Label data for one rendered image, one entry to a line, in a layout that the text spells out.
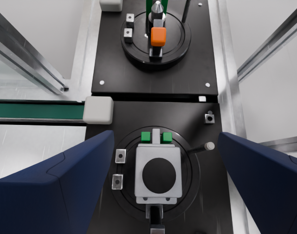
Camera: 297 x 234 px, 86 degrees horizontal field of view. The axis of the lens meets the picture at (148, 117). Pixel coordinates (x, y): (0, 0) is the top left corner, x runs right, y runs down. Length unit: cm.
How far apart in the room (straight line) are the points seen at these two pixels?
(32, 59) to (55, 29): 32
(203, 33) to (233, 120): 19
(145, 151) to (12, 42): 20
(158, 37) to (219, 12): 26
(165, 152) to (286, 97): 44
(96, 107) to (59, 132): 13
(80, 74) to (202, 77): 24
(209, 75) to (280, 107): 25
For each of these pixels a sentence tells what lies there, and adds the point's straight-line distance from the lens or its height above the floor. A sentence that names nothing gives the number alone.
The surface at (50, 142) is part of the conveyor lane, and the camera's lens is 38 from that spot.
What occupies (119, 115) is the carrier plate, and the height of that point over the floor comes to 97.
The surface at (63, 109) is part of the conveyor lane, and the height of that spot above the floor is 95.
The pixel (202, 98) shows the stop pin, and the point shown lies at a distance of 32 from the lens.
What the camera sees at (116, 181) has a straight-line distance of 24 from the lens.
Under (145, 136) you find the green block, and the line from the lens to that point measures 20.
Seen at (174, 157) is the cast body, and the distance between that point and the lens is 16.
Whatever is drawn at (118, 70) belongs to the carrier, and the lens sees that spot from 33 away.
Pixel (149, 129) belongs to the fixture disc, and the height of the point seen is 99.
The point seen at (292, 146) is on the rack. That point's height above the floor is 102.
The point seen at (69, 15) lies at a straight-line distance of 62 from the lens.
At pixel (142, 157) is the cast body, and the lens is 16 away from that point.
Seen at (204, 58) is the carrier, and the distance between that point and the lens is 36.
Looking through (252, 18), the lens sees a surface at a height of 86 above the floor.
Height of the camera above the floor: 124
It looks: 74 degrees down
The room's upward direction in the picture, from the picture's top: 2 degrees clockwise
